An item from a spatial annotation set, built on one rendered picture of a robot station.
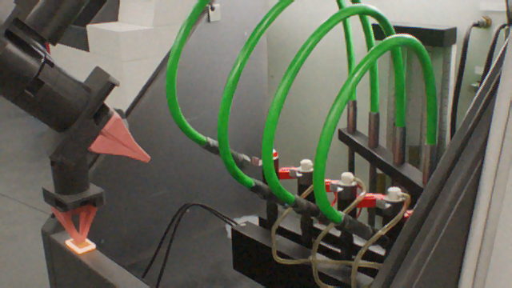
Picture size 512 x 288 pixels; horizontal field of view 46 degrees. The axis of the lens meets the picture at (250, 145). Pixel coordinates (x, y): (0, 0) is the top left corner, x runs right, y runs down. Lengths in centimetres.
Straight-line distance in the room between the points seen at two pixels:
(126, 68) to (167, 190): 254
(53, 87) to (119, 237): 65
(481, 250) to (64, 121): 49
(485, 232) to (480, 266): 4
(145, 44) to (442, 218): 320
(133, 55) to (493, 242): 319
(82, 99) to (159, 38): 322
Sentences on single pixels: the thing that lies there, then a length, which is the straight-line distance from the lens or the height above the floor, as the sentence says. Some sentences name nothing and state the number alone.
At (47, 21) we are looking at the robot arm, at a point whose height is 137.
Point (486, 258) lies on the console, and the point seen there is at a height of 107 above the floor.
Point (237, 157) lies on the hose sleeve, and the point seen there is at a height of 112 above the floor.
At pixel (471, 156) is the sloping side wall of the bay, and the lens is 74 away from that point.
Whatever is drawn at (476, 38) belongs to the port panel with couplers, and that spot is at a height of 127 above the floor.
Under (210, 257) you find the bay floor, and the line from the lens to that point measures 126.
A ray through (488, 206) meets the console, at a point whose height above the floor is 113.
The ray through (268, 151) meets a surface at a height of 119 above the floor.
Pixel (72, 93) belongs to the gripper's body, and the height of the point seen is 129.
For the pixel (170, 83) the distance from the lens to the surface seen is 83.
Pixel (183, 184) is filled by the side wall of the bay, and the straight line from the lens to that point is 128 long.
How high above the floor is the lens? 143
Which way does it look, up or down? 18 degrees down
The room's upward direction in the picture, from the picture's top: 2 degrees counter-clockwise
